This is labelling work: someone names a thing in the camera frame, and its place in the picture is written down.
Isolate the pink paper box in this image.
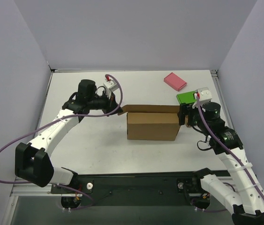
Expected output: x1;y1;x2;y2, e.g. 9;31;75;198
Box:
163;72;187;91

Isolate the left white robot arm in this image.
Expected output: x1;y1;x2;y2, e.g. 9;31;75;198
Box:
15;75;122;193

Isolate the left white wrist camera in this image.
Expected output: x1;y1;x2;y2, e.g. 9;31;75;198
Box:
103;75;119;98

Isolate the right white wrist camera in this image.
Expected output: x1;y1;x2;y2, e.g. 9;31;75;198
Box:
192;87;212;109

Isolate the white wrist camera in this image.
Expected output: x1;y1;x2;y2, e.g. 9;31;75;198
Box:
192;87;212;109
103;75;119;98

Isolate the green paper box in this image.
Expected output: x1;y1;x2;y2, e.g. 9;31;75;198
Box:
176;91;196;104

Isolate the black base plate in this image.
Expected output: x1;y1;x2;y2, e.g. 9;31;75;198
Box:
51;172;211;208

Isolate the large brown cardboard box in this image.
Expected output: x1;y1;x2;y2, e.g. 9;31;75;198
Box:
117;105;180;141

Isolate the aluminium frame rail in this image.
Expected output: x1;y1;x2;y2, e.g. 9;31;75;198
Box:
10;69;264;197

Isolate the small brown cardboard box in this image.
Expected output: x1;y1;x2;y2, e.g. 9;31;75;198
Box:
185;115;191;128

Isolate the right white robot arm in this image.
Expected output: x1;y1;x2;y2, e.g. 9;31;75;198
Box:
177;101;264;225

